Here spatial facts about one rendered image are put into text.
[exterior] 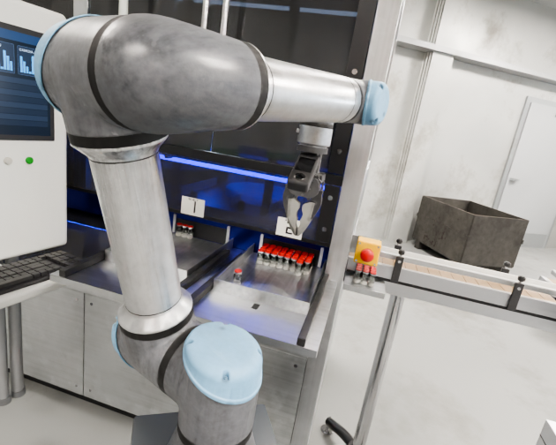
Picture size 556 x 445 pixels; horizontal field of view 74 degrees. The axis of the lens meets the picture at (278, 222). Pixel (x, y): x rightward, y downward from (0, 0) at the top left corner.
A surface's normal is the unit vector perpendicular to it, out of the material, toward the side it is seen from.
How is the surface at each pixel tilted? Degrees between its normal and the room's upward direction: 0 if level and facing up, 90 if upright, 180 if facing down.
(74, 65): 90
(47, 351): 90
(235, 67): 70
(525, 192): 90
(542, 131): 90
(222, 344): 8
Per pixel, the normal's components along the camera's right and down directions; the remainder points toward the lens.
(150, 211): 0.72, 0.32
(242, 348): 0.26, -0.91
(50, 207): 0.89, 0.25
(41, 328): -0.26, 0.22
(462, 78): 0.28, 0.29
